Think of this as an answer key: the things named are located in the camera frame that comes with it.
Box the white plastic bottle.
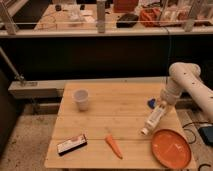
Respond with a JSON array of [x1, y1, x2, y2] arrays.
[[141, 106, 165, 135]]

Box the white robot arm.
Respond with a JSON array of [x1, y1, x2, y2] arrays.
[[160, 62, 213, 122]]

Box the orange ceramic bowl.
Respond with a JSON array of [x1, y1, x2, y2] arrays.
[[151, 129, 191, 169]]

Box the blue rectangular block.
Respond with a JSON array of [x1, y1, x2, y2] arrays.
[[147, 98, 157, 109]]

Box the black power adapter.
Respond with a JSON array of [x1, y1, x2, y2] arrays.
[[198, 126, 213, 147]]

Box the orange carrot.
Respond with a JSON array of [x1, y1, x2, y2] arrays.
[[105, 135, 123, 159]]

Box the translucent plastic cup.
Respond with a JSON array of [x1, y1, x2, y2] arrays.
[[73, 89, 89, 111]]

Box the orange basket on bench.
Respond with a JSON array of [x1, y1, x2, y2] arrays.
[[139, 8, 161, 27]]

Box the black pouch on bench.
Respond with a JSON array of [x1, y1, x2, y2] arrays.
[[116, 13, 138, 28]]

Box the black and red box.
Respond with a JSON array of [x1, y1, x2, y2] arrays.
[[57, 134, 87, 156]]

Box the hanging black cable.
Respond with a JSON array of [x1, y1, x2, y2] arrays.
[[162, 25, 173, 84]]

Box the grey metal rail beam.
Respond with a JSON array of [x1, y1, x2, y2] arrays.
[[8, 76, 167, 99]]

